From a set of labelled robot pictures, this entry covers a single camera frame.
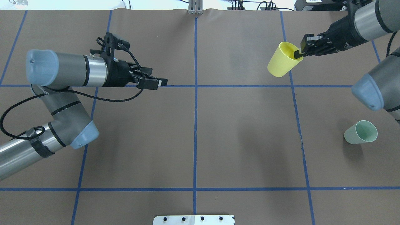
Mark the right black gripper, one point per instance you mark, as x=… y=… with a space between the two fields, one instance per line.
x=341 y=35

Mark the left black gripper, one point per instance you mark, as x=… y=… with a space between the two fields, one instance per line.
x=118 y=74

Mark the yellow plastic cup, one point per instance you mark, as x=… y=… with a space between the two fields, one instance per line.
x=285 y=58

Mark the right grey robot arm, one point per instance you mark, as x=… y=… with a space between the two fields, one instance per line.
x=366 y=21

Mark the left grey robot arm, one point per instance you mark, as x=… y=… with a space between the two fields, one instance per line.
x=52 y=76

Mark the light green plastic cup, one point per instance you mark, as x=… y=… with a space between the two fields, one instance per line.
x=361 y=132

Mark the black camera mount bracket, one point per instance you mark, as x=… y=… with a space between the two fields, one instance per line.
x=109 y=43

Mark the aluminium frame post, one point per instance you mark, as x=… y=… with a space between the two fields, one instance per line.
x=195 y=7

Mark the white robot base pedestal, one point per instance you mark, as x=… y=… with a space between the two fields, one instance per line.
x=194 y=220

